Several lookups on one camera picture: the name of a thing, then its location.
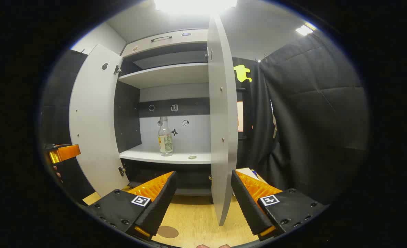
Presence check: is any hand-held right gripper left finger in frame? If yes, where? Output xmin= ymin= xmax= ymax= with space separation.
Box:
xmin=86 ymin=171 xmax=177 ymax=241

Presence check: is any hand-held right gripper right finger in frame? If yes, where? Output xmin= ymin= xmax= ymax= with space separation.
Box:
xmin=231 ymin=169 xmax=329 ymax=241

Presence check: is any black backdrop cloth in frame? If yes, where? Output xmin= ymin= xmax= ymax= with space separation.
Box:
xmin=232 ymin=57 xmax=276 ymax=173

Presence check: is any ceiling light panel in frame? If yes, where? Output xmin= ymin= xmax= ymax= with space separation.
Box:
xmin=153 ymin=0 xmax=238 ymax=14
xmin=296 ymin=22 xmax=317 ymax=36

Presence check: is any clear plastic bottle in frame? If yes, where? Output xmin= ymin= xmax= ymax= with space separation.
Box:
xmin=158 ymin=116 xmax=174 ymax=156

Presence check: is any white flat box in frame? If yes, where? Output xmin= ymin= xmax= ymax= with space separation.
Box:
xmin=238 ymin=167 xmax=267 ymax=185

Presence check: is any grey cabinet door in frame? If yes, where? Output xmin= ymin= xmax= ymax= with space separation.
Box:
xmin=207 ymin=14 xmax=239 ymax=227
xmin=68 ymin=44 xmax=130 ymax=197

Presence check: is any brown round coaster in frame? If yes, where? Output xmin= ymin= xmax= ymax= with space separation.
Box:
xmin=157 ymin=226 xmax=179 ymax=239

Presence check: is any grey cabinet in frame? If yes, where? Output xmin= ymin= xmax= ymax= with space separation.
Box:
xmin=113 ymin=29 xmax=212 ymax=204

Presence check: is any grey cabinet drawer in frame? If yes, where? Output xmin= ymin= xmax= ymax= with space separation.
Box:
xmin=121 ymin=29 xmax=209 ymax=58

